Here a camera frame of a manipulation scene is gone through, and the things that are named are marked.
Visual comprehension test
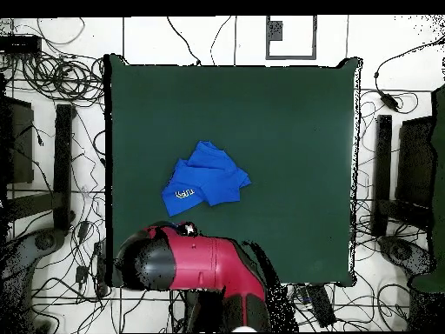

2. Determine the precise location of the black electronics box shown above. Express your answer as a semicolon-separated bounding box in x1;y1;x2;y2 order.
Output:
0;34;43;56

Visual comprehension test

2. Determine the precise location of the black cable with plug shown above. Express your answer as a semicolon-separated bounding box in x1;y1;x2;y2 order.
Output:
165;15;203;67

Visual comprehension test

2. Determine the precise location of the thin black cable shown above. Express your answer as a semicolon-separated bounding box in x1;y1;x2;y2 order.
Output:
209;15;233;66

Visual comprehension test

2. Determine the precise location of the coiled black cable bundle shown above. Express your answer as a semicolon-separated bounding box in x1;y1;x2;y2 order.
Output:
21;51;105;107

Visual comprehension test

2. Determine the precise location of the blue shirt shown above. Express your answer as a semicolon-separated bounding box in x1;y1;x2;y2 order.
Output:
161;139;252;217

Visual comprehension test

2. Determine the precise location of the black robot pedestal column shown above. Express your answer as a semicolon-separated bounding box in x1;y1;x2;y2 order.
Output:
185;289;227;333

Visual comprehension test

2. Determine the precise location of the black power strip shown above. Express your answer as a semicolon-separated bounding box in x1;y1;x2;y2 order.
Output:
93;239;109;297
305;284;337;328

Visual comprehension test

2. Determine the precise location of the black power adapter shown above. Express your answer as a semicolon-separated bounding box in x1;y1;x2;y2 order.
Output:
379;90;401;112

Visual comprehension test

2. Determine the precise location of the long black stand bar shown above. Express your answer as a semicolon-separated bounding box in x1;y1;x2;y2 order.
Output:
370;114;393;238
52;104;76;232

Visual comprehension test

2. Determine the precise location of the black adapter cable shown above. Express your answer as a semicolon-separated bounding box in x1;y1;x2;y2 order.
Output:
373;34;445;95

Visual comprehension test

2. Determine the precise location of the black cabinet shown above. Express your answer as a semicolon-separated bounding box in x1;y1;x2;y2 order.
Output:
0;95;36;185
394;116;436;210

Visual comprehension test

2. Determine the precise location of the grey square floor frame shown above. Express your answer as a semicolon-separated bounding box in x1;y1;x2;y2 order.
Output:
265;15;318;61

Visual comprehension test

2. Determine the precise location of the grey stand foot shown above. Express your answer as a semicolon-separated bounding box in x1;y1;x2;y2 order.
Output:
377;234;438;279
0;227;68;333

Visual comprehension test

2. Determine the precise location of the dark green table cloth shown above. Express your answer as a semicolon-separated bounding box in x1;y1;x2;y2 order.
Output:
103;53;363;289

